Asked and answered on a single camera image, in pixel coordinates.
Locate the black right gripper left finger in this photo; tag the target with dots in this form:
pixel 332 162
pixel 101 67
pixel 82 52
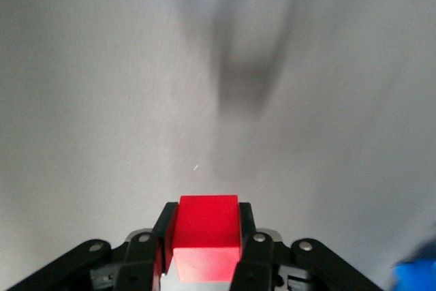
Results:
pixel 136 263

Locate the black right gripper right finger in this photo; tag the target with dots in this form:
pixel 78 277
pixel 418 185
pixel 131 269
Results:
pixel 259 260

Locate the small red cube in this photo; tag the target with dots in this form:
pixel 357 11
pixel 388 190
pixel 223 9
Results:
pixel 204 233

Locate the blue plastic storage bin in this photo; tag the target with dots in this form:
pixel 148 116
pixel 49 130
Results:
pixel 417 270

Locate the dark grey table mat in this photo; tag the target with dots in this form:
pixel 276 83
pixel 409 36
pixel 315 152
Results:
pixel 102 100

